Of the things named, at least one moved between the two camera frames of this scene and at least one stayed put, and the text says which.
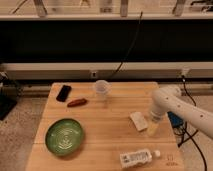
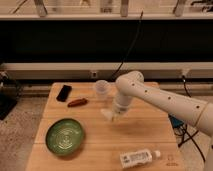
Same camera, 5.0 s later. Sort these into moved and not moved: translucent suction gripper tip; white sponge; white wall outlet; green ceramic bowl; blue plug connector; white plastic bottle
Moved: white sponge; translucent suction gripper tip
Not moved: white wall outlet; white plastic bottle; blue plug connector; green ceramic bowl
